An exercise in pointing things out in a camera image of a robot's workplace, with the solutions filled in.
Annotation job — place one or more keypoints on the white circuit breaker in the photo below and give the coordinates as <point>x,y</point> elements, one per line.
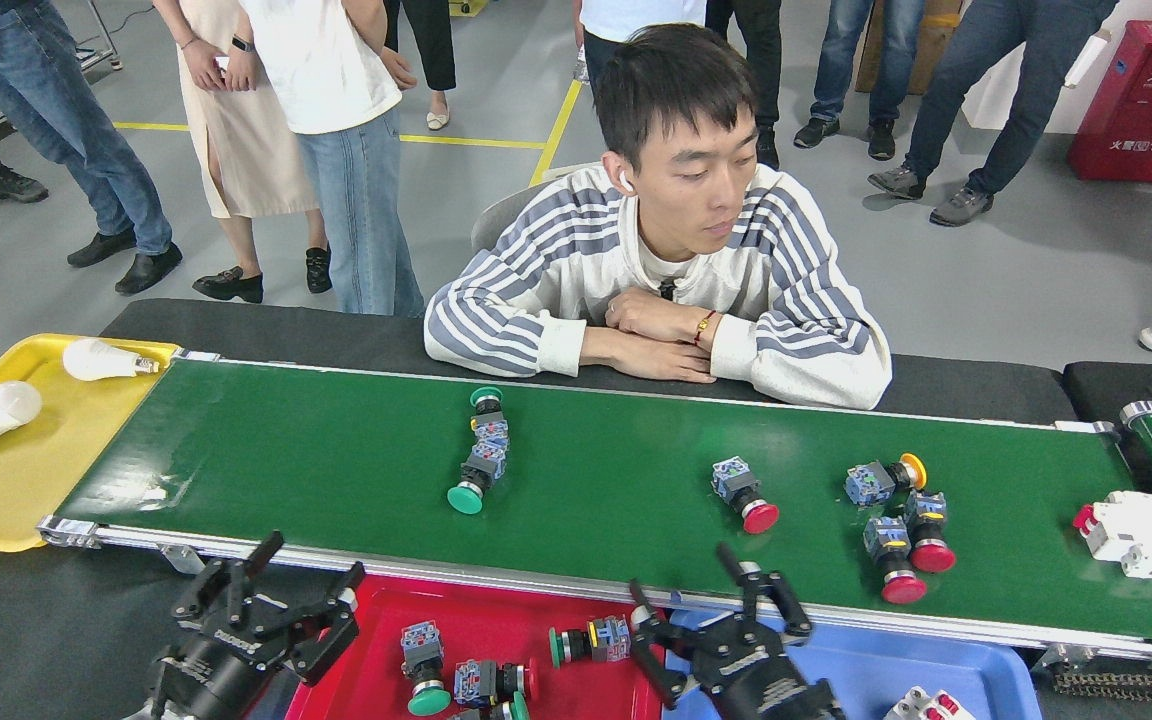
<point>1131,530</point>
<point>926,705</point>

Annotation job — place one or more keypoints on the yellow plastic tray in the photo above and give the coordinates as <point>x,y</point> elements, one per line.
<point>26,490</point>

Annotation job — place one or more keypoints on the blue plastic tray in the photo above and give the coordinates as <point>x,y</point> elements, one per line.
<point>886,655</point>

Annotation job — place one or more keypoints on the yellow push button switch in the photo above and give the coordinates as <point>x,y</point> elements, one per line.
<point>871,483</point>

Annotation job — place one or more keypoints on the grey chair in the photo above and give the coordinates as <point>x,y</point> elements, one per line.
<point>501,215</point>

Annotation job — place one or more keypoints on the person's right hand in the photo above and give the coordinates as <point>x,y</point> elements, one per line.
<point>671,362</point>

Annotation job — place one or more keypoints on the red plastic tray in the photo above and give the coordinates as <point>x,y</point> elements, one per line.
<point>476,625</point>

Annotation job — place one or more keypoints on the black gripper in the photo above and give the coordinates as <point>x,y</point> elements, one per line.
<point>756,680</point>
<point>211,670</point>

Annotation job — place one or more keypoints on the white rolled paper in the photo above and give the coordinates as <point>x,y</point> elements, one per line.
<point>1086,58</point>

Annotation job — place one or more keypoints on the person's left hand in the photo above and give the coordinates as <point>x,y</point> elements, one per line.
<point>651,315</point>

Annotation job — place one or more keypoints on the long green conveyor belt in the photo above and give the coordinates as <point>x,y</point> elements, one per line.
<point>616,470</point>

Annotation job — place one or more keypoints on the seated person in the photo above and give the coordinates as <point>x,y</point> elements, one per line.
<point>556,270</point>

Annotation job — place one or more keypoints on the red fire extinguisher box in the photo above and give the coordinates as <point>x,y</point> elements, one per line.
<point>1146,110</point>

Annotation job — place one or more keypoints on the brown cardboard box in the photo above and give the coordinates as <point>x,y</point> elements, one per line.
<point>936,60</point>

